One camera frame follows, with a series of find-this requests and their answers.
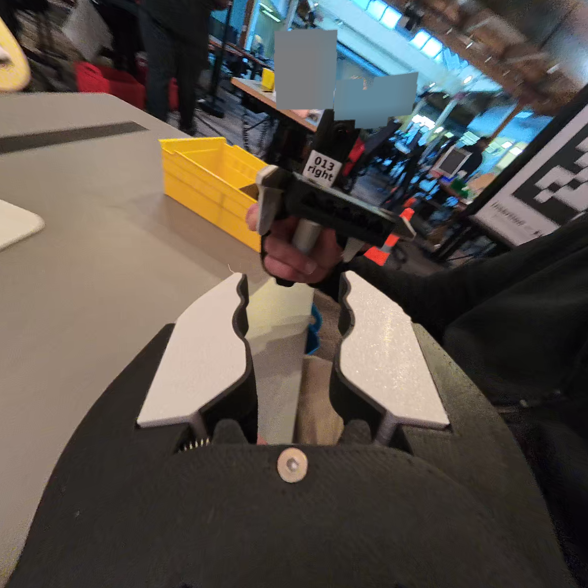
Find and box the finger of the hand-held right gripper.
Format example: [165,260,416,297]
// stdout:
[255,165,280,236]
[396,209,417,243]

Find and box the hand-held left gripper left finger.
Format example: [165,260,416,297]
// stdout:
[136,272,259,444]

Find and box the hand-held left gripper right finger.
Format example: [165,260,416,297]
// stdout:
[330,270,451,445]

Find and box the yellow plastic bin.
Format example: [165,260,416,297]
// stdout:
[158,137,269,252]

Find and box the person's right hand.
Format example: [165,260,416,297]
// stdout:
[246,204,344,286]

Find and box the orange traffic cone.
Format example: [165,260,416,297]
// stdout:
[367,208,415,267]

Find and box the blue plastic part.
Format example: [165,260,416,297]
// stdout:
[304,305,323,356]

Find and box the person's leg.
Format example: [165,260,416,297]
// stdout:
[296,294,345,445]

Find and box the wooden table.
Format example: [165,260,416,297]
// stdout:
[231,76,322,134]

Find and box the black white marker sign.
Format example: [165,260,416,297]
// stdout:
[466,99,588,246]

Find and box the red plastic crate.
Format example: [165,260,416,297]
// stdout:
[75,62,148,110]

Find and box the black tape strip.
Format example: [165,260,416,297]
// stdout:
[0,122,150,155]

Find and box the wooden display board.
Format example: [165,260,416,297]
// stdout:
[0,16,31,91]

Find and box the white rounded base plate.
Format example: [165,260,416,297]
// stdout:
[0,199,46,252]

